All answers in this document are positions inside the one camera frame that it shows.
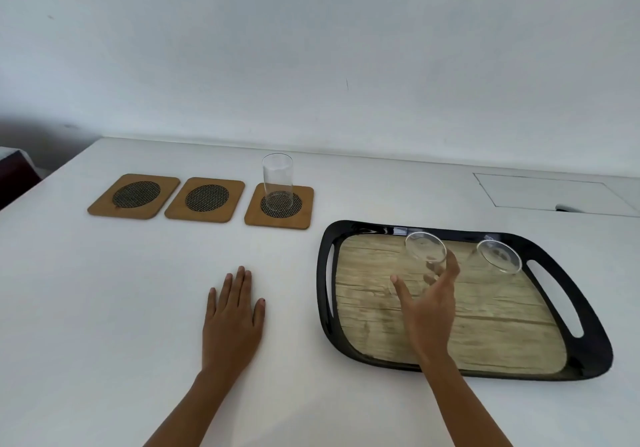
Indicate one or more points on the person's right hand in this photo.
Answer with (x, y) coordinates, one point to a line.
(429, 319)

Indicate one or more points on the person's left hand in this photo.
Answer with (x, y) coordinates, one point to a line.
(231, 331)

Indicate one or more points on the person's left little finger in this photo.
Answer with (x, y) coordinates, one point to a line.
(212, 304)

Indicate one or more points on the person's right thumb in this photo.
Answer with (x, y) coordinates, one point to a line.
(402, 294)

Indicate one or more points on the person's left thumb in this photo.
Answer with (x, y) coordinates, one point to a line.
(260, 314)

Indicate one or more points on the person's left middle finger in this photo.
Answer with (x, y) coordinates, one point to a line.
(238, 287)

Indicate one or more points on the clear drinking glass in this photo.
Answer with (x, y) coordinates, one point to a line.
(425, 251)
(497, 256)
(278, 181)

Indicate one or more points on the person's right forearm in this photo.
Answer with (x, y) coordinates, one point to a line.
(465, 404)

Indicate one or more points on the person's left forearm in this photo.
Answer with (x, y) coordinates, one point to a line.
(192, 409)

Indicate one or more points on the bamboo coaster with mesh centre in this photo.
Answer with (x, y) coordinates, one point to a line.
(206, 198)
(300, 211)
(135, 195)

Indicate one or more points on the black tray with wood print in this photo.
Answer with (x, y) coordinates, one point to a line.
(495, 326)

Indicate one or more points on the dark maroon furniture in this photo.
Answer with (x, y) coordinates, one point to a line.
(15, 176)

